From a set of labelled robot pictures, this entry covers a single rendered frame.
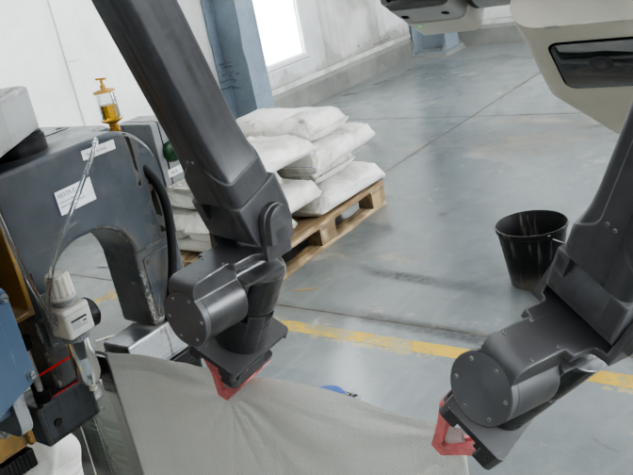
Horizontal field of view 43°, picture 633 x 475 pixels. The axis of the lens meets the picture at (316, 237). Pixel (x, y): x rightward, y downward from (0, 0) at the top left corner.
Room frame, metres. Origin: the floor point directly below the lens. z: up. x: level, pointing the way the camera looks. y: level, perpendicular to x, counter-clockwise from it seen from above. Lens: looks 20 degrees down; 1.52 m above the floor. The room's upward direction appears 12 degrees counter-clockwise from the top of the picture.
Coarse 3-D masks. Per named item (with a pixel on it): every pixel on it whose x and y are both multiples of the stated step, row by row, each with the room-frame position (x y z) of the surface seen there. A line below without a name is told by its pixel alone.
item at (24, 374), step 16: (0, 288) 0.63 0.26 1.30; (0, 304) 0.62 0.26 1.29; (0, 320) 0.61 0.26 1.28; (0, 336) 0.60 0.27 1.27; (16, 336) 0.62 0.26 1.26; (0, 352) 0.60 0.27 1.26; (16, 352) 0.62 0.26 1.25; (0, 368) 0.59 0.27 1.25; (16, 368) 0.61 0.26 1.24; (32, 368) 0.63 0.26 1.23; (0, 384) 0.59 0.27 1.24; (16, 384) 0.60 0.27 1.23; (0, 400) 0.58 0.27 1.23; (16, 400) 0.60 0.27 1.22; (0, 416) 0.57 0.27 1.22
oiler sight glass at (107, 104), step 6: (96, 96) 1.05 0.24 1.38; (102, 96) 1.05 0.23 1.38; (108, 96) 1.05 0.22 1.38; (114, 96) 1.06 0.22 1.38; (102, 102) 1.05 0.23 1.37; (108, 102) 1.05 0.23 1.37; (114, 102) 1.06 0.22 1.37; (102, 108) 1.05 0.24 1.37; (108, 108) 1.05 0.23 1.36; (114, 108) 1.05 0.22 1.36; (102, 114) 1.05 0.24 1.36; (108, 114) 1.05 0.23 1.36; (114, 114) 1.05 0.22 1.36; (120, 114) 1.06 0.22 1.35; (102, 120) 1.06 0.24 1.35; (108, 120) 1.05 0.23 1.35
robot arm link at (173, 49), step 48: (96, 0) 0.68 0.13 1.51; (144, 0) 0.68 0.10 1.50; (144, 48) 0.68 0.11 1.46; (192, 48) 0.71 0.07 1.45; (144, 96) 0.72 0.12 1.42; (192, 96) 0.71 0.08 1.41; (192, 144) 0.71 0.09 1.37; (240, 144) 0.74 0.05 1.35; (192, 192) 0.76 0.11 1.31; (240, 192) 0.73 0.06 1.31; (240, 240) 0.76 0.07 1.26
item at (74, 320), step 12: (60, 276) 0.87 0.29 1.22; (60, 288) 0.86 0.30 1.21; (72, 288) 0.87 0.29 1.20; (36, 300) 0.88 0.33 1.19; (60, 300) 0.86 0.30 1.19; (72, 300) 0.87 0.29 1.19; (84, 300) 0.88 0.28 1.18; (60, 312) 0.86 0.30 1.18; (72, 312) 0.86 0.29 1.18; (84, 312) 0.87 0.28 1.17; (48, 324) 0.88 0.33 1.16; (60, 324) 0.86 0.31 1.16; (72, 324) 0.86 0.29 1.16; (84, 324) 0.87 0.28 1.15; (60, 336) 0.87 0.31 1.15; (72, 336) 0.85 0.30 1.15; (84, 336) 0.87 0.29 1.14; (60, 348) 0.89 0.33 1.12
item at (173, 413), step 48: (144, 384) 0.91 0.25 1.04; (192, 384) 0.86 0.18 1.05; (288, 384) 0.78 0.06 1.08; (144, 432) 0.93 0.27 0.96; (192, 432) 0.87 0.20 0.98; (240, 432) 0.83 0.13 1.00; (288, 432) 0.77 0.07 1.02; (336, 432) 0.71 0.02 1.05; (384, 432) 0.68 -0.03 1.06; (432, 432) 0.65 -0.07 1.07
